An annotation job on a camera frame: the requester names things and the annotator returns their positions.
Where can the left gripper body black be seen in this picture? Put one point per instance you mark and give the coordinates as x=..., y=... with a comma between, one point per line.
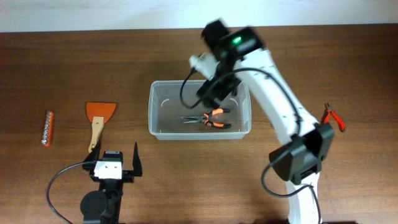
x=128, y=176

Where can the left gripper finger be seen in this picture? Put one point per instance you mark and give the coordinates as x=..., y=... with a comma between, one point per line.
x=94, y=154
x=136, y=162

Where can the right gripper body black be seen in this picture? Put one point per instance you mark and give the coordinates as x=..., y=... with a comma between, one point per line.
x=224, y=80

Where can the orange-black long nose pliers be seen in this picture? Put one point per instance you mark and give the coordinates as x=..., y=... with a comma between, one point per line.
x=205, y=119

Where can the small red-handled pliers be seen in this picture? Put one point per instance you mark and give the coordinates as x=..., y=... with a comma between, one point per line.
x=330, y=113

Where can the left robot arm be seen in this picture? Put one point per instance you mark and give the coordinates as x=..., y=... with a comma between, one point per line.
x=103, y=205

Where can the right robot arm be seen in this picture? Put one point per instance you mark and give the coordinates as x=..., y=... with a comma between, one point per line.
x=241, y=57

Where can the clear plastic container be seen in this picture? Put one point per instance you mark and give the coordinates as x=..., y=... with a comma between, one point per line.
x=166, y=115

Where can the orange socket bit holder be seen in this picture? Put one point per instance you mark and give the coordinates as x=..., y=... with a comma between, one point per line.
x=48, y=129

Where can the orange scraper wooden handle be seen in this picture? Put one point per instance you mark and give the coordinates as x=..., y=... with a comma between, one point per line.
x=98, y=114

